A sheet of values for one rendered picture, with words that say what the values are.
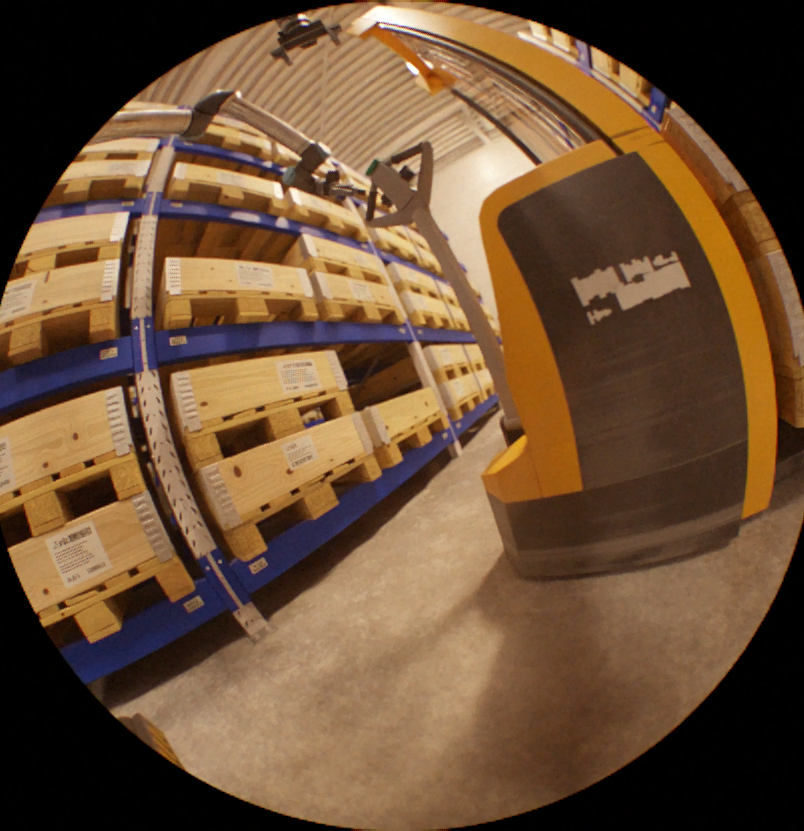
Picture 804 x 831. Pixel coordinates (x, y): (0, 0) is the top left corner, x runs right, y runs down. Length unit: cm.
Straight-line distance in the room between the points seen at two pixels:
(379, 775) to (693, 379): 86
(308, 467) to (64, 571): 102
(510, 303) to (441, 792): 86
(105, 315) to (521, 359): 126
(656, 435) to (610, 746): 53
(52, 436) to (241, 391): 74
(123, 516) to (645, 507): 129
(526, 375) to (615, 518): 36
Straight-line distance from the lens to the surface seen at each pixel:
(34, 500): 106
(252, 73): 739
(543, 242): 53
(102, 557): 98
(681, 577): 74
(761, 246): 72
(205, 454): 95
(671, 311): 54
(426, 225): 93
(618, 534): 65
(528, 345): 51
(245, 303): 128
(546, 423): 53
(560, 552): 68
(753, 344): 70
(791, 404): 78
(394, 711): 66
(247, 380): 108
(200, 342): 118
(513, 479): 59
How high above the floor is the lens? 55
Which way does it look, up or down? 1 degrees down
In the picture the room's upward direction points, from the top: 22 degrees counter-clockwise
